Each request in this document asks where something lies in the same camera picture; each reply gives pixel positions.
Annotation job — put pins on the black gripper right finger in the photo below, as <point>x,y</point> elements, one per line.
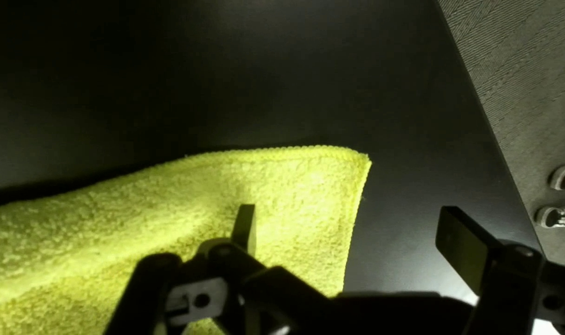
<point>511,280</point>

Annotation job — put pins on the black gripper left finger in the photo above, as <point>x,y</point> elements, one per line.
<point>190,280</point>

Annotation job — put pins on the yellow cloth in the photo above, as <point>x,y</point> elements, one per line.
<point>171,198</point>

